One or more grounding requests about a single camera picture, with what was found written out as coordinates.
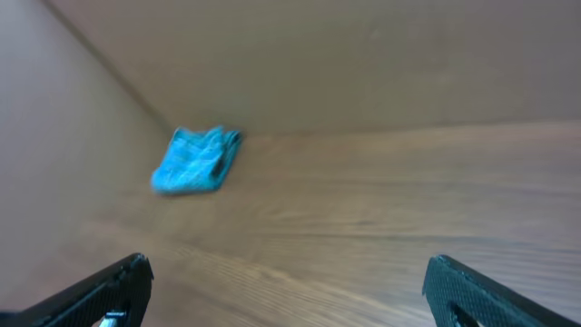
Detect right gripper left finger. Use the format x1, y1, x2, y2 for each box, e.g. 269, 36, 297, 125
1, 253, 153, 327

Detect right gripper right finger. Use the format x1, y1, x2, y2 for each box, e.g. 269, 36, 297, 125
422, 255, 580, 327

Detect blue denim jeans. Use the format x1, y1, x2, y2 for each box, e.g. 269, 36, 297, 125
150, 126, 243, 195

